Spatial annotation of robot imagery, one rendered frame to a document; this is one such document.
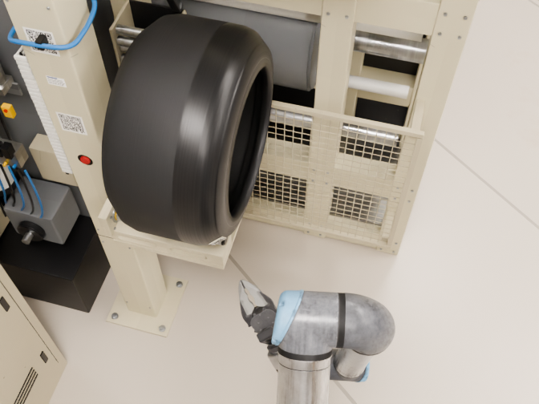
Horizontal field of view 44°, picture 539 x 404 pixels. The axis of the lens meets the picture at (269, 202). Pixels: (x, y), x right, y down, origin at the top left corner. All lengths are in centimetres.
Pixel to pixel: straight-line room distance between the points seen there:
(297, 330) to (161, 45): 74
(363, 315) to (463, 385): 148
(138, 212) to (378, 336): 66
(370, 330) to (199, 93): 65
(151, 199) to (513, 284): 189
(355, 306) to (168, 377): 150
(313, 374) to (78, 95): 91
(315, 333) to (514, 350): 167
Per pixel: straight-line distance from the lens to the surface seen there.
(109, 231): 207
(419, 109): 223
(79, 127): 190
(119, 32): 218
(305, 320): 139
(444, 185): 330
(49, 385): 279
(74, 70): 172
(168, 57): 162
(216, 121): 155
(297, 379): 143
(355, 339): 141
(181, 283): 293
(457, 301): 299
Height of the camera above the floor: 260
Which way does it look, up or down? 56 degrees down
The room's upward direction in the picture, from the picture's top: straight up
